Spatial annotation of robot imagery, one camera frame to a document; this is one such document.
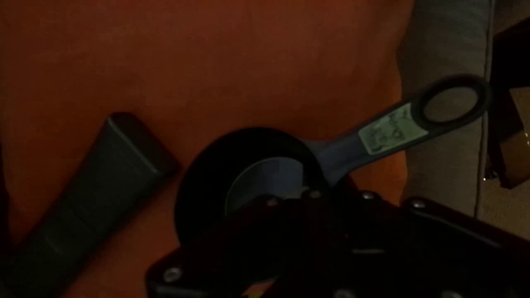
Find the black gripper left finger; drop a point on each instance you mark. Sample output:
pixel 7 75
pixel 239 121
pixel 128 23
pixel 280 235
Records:
pixel 259 242

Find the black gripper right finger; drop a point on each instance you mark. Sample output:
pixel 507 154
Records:
pixel 431 253

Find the black measuring cup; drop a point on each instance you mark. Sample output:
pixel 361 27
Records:
pixel 341 149

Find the grey fabric sofa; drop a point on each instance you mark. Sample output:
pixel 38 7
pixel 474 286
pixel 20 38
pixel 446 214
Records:
pixel 447 43

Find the grey remote control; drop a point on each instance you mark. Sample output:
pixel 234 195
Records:
pixel 100 199

